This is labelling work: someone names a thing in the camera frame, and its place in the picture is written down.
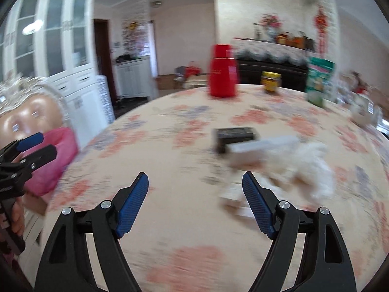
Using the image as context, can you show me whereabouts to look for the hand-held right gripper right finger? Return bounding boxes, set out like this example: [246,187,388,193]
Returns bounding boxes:
[242,171,357,292]

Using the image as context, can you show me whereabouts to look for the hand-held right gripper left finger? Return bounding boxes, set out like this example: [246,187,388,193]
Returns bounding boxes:
[34,172,149,292]

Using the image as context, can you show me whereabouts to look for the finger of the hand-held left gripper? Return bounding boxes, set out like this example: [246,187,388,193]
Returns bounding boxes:
[0,132,44,165]
[0,145,58,177]

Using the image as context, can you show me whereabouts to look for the pink plastic bag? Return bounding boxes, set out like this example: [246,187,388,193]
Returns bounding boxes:
[18,127,80,197]

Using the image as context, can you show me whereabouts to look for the white box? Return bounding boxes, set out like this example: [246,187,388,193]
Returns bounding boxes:
[226,136,300,165]

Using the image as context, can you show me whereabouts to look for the white plastic wrap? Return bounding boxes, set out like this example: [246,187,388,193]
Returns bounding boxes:
[264,143,335,203]

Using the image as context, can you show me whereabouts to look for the person's left hand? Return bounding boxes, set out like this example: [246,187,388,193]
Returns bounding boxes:
[10,202,25,238]

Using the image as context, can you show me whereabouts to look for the beige tufted dining chair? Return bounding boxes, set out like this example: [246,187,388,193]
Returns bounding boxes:
[0,76,70,159]

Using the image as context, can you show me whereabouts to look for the floral tablecloth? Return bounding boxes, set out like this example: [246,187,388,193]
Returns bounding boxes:
[45,83,389,292]

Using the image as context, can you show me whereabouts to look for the black box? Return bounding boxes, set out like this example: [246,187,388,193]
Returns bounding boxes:
[212,126,260,153]

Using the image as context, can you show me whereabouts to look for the white lattice panel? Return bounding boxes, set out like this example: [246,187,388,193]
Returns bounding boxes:
[97,74,116,125]

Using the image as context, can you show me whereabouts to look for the tall white glass-door cabinet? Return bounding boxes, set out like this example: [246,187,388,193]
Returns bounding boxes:
[0,0,116,128]

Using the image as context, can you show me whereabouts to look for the dark wooden door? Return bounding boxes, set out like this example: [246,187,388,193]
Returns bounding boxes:
[94,19,117,104]

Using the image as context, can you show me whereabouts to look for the low white cabinet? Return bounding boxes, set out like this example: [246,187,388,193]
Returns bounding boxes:
[115,56,152,98]

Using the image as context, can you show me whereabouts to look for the small yellow-lid jar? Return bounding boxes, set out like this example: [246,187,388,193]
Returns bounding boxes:
[261,71,282,94]

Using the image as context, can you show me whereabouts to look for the cardboard box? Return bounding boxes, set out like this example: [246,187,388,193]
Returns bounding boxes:
[156,74,180,90]

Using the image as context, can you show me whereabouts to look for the red thermos jug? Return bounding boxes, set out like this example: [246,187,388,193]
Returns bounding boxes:
[209,44,238,98]

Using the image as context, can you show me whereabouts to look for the green snack bag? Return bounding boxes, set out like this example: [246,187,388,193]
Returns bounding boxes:
[305,56,335,108]

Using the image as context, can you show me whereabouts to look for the black piano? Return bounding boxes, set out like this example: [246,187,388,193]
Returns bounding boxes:
[235,59,309,92]

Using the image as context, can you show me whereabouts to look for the white teapot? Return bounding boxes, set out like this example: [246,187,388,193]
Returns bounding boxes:
[349,94,383,127]

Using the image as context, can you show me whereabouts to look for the red bag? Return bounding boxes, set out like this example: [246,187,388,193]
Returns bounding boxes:
[184,62,201,78]

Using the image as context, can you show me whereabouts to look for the white lattice partition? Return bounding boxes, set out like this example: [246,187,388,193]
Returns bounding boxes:
[316,0,339,61]
[122,3,151,58]

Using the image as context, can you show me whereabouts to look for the lace piano cover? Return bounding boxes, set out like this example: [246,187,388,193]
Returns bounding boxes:
[232,38,317,64]

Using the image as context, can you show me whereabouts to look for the woven basket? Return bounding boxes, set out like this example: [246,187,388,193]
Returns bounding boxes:
[275,32,304,47]

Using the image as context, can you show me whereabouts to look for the dark handbag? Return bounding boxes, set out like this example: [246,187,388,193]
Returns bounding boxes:
[301,32,315,51]

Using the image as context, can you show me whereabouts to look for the vase of pink flowers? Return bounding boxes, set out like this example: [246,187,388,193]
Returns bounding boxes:
[258,14,283,41]

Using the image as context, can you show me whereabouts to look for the red knot hanging ornament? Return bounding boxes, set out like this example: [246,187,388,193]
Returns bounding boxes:
[314,4,330,54]

